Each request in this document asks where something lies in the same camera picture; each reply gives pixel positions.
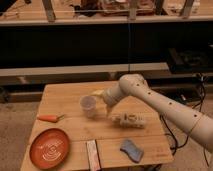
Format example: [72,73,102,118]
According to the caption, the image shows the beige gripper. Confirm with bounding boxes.
[91,87,119,117]

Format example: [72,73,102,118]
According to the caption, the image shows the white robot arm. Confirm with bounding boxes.
[93,74,213,153]

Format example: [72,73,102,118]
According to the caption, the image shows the orange ceramic bowl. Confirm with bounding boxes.
[29,128,70,170]

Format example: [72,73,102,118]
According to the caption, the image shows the white lying bottle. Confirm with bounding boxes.
[111,113,146,128]

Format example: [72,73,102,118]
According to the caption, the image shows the wooden table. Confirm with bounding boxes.
[30,81,173,171]

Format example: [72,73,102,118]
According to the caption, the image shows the orange toy carrot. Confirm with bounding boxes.
[37,115,65,123]

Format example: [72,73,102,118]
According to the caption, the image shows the blue sponge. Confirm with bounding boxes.
[120,139,144,163]

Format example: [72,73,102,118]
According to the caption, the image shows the white pink flat box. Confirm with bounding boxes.
[86,140,101,171]

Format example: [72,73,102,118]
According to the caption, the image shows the black cable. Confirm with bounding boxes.
[156,74,213,171]

